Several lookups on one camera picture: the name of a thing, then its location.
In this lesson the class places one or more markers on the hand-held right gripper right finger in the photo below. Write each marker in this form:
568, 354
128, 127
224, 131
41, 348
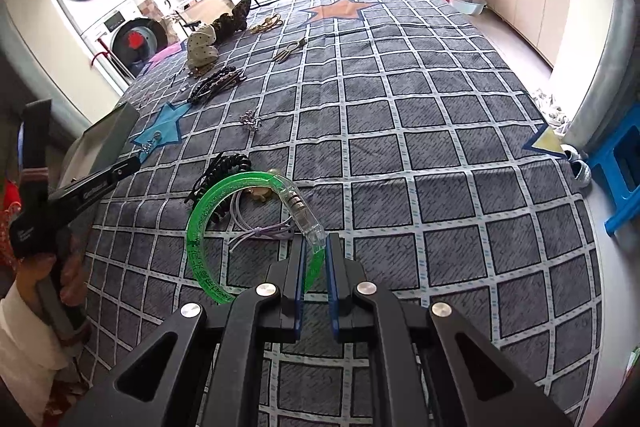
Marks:
332, 289

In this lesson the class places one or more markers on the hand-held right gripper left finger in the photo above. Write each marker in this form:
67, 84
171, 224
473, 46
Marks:
300, 279

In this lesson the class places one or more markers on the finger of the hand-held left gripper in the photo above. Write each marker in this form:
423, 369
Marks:
105, 182

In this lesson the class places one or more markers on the grey cardboard box lid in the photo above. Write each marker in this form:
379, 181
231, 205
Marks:
105, 139

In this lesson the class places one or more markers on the person's left forearm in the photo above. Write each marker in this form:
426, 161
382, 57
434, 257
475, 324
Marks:
30, 337

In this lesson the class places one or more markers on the person's left hand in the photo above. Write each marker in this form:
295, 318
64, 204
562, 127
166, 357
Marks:
70, 274

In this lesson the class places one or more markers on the silver earring pair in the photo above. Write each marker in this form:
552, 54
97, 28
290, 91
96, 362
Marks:
151, 144

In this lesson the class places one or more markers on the white washing machine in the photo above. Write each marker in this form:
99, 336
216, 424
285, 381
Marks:
135, 39

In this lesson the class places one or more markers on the grey checked blanket with stars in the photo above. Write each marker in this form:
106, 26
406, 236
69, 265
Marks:
400, 157

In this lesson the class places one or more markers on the black hair clips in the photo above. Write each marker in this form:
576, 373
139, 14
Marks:
232, 79

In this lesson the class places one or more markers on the white polka dot scrunchie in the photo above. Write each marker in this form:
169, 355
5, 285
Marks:
202, 47

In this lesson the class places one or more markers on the dark patterned hair bow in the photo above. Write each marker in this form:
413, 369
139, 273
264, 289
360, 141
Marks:
230, 19

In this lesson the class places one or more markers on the wooden chair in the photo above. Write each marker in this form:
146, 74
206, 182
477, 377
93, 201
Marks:
210, 4

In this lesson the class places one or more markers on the pair of white shoes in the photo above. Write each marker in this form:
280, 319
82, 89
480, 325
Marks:
565, 132

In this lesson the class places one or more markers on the blue plastic stool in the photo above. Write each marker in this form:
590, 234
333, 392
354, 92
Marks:
620, 177

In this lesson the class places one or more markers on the light blue basin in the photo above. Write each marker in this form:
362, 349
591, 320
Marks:
470, 4

